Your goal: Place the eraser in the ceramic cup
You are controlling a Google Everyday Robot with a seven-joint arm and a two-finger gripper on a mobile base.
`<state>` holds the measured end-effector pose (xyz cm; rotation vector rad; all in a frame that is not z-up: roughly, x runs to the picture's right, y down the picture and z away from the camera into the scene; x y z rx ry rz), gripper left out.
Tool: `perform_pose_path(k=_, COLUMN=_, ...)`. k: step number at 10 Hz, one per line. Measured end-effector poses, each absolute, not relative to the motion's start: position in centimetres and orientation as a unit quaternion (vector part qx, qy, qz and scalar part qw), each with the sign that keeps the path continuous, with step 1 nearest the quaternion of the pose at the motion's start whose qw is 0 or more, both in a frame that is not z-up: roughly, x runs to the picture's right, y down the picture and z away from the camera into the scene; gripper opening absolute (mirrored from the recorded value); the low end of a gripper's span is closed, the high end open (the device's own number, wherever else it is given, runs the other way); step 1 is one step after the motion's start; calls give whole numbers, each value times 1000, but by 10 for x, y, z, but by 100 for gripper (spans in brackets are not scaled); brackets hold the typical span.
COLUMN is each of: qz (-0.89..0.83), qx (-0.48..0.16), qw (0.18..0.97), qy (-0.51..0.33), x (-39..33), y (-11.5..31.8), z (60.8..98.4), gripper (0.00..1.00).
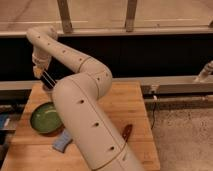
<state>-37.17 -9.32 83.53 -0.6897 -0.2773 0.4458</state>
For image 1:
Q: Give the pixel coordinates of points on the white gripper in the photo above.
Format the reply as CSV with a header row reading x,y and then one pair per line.
x,y
41,61

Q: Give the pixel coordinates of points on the metal window frame rail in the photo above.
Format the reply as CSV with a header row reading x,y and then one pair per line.
x,y
107,17

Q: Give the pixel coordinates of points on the green ceramic bowl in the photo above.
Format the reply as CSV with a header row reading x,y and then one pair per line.
x,y
45,119

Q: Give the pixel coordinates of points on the white object at right edge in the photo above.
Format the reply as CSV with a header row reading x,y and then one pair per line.
x,y
205,72

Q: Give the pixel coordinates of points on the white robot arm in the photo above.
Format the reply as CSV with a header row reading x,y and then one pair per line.
x,y
76,100

